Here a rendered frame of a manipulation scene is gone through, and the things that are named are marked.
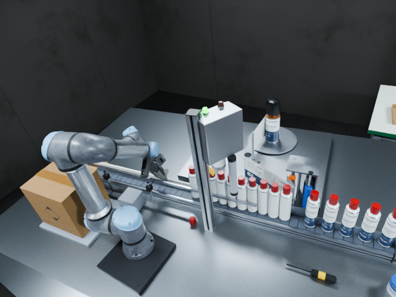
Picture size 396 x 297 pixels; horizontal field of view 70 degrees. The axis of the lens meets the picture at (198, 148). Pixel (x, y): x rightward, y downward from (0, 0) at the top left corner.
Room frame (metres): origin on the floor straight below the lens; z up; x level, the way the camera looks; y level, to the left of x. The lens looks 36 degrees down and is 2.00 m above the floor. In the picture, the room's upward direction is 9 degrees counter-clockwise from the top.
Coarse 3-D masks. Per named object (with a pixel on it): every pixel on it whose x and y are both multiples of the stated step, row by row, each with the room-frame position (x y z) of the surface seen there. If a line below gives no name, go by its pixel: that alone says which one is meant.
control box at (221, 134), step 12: (216, 108) 0.95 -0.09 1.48; (228, 108) 0.94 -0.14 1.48; (240, 108) 0.92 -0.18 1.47; (204, 120) 0.88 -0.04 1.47; (216, 120) 0.87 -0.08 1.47; (228, 120) 0.89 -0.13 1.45; (240, 120) 0.91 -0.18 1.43; (204, 132) 0.85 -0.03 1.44; (216, 132) 0.87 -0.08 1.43; (228, 132) 0.89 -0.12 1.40; (240, 132) 0.91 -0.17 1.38; (204, 144) 0.86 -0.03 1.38; (216, 144) 0.86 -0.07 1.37; (228, 144) 0.89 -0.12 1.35; (240, 144) 0.91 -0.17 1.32; (204, 156) 0.87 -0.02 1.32; (216, 156) 0.86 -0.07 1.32; (228, 156) 0.88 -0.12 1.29
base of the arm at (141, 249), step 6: (150, 234) 0.88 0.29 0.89; (144, 240) 0.82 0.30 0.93; (150, 240) 0.86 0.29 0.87; (126, 246) 0.81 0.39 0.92; (132, 246) 0.79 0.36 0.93; (138, 246) 0.80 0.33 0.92; (144, 246) 0.80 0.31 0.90; (150, 246) 0.82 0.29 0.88; (126, 252) 0.80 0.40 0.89; (132, 252) 0.79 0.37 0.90; (138, 252) 0.79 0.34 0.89; (144, 252) 0.79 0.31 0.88; (150, 252) 0.80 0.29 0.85; (132, 258) 0.78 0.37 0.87; (138, 258) 0.78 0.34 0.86
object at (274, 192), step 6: (276, 186) 0.88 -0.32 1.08; (270, 192) 0.89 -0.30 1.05; (276, 192) 0.88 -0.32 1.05; (270, 198) 0.88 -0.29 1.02; (276, 198) 0.87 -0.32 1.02; (270, 204) 0.88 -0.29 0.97; (276, 204) 0.87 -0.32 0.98; (270, 210) 0.87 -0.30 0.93; (276, 210) 0.87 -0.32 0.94; (270, 216) 0.87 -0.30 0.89; (276, 216) 0.87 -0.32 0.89
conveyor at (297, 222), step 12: (120, 180) 1.32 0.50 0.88; (132, 180) 1.30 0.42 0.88; (144, 180) 1.28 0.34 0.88; (168, 192) 1.15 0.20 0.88; (180, 192) 1.14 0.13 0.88; (216, 204) 1.01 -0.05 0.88; (264, 216) 0.89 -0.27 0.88; (300, 216) 0.86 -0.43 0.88; (300, 228) 0.79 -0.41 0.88; (312, 228) 0.78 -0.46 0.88; (336, 228) 0.76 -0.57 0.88; (348, 240) 0.69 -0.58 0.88; (360, 240) 0.69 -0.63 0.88; (372, 240) 0.68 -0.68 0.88
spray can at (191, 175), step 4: (192, 168) 1.09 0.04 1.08; (192, 172) 1.08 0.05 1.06; (192, 176) 1.07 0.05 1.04; (192, 180) 1.07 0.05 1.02; (192, 184) 1.08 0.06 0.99; (196, 184) 1.07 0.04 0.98; (196, 188) 1.07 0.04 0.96; (192, 192) 1.08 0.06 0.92; (196, 192) 1.07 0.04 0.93; (192, 196) 1.09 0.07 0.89; (196, 196) 1.07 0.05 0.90
